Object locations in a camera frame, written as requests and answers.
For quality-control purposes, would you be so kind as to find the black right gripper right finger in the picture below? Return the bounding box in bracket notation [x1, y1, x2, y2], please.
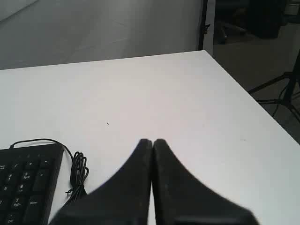
[152, 139, 258, 225]

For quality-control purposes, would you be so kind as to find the black light stand pole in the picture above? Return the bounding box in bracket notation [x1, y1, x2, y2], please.
[198, 0, 210, 51]

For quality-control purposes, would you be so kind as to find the black acer keyboard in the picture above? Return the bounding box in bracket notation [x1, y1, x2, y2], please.
[0, 144, 64, 225]

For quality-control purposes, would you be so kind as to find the black tripod stand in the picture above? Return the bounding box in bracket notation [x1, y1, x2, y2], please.
[248, 52, 300, 122]

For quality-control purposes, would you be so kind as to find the black USB cable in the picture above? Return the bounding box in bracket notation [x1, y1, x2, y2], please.
[9, 138, 90, 207]

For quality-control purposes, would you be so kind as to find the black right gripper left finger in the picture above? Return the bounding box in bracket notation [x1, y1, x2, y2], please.
[50, 139, 153, 225]

